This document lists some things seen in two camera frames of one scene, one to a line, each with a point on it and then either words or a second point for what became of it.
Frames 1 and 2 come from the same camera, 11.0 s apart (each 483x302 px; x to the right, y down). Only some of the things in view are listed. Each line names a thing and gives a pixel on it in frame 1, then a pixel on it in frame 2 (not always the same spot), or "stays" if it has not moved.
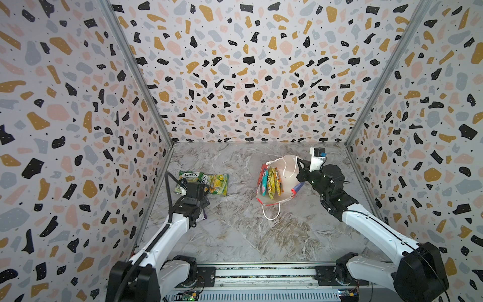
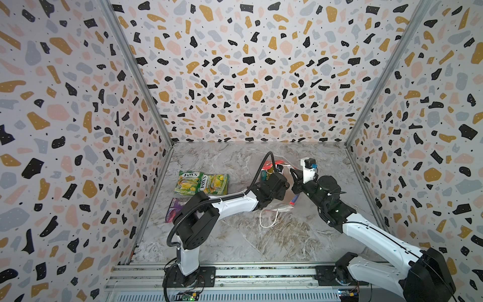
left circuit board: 187,296 stays
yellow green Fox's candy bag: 218,184 stays
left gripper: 204,201 → 280,192
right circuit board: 349,295 stays
